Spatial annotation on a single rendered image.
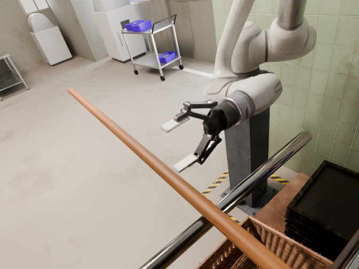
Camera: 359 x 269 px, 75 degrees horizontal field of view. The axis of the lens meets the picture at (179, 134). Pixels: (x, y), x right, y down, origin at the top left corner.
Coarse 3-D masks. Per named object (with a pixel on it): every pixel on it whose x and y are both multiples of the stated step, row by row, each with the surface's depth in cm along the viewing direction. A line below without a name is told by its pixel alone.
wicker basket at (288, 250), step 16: (240, 224) 90; (256, 224) 89; (224, 240) 86; (272, 240) 87; (288, 240) 78; (208, 256) 82; (224, 256) 91; (240, 256) 94; (288, 256) 83; (304, 256) 75; (320, 256) 69
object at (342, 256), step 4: (356, 232) 16; (356, 236) 15; (352, 240) 15; (356, 240) 14; (348, 244) 15; (352, 244) 14; (344, 248) 15; (348, 248) 14; (344, 252) 14; (348, 252) 14; (340, 256) 14; (344, 256) 14; (336, 260) 15; (340, 260) 13; (332, 264) 15; (336, 264) 14; (340, 264) 13; (332, 268) 14; (336, 268) 13
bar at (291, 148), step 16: (288, 144) 56; (304, 144) 57; (272, 160) 53; (256, 176) 50; (240, 192) 48; (224, 208) 46; (192, 224) 45; (208, 224) 44; (176, 240) 42; (192, 240) 43; (160, 256) 41; (176, 256) 41
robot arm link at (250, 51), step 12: (252, 24) 110; (240, 36) 110; (252, 36) 109; (264, 36) 109; (240, 48) 112; (252, 48) 111; (264, 48) 110; (240, 60) 115; (252, 60) 114; (264, 60) 115; (240, 72) 119
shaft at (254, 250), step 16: (80, 96) 99; (96, 112) 84; (112, 128) 73; (128, 144) 65; (144, 160) 59; (160, 160) 57; (160, 176) 54; (176, 176) 51; (192, 192) 46; (208, 208) 43; (224, 224) 40; (240, 240) 37; (256, 240) 37; (256, 256) 35; (272, 256) 34
